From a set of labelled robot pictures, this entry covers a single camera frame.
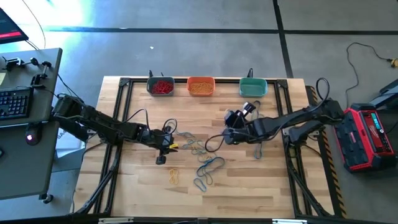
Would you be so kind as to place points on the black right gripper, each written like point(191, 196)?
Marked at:
point(237, 122)

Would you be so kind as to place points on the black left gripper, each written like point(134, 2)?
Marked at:
point(155, 140)

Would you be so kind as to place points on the thin teal rubber band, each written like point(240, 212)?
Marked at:
point(186, 134)
point(199, 149)
point(208, 177)
point(206, 157)

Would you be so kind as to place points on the grey plastic basket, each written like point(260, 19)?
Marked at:
point(149, 91)

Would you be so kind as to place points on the pile of red rubber bands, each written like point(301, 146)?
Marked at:
point(165, 85)

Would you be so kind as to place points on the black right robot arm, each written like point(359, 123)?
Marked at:
point(295, 121)

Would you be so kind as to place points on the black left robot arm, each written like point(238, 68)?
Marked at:
point(99, 121)

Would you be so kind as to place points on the teal plastic basket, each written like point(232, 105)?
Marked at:
point(253, 87)

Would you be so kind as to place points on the orange plastic basket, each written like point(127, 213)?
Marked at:
point(189, 91)

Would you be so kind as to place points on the white sign board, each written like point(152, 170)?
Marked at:
point(70, 140)

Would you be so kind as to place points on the red black power station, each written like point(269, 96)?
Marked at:
point(363, 137)

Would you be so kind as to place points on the black desk caster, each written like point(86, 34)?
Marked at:
point(46, 198)

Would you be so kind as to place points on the grey desk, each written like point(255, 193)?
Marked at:
point(46, 102)
point(25, 168)

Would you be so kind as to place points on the black floor stand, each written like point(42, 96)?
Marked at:
point(385, 93)

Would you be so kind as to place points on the black computer mouse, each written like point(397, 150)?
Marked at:
point(32, 135)

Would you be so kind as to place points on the black desk clamp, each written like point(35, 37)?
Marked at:
point(40, 73)
point(12, 62)

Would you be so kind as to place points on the yellow plug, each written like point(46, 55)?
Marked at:
point(394, 63)

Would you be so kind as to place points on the black keyboard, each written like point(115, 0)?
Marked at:
point(15, 102)

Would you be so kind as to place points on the black monitor with red bar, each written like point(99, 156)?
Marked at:
point(11, 28)

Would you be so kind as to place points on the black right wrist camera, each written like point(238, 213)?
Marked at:
point(230, 116)

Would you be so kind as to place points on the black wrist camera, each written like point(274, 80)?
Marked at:
point(230, 116)
point(168, 130)

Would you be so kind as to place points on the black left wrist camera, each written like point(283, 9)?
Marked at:
point(168, 130)

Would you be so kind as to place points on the silver table bracket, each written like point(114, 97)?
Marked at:
point(115, 221)
point(289, 221)

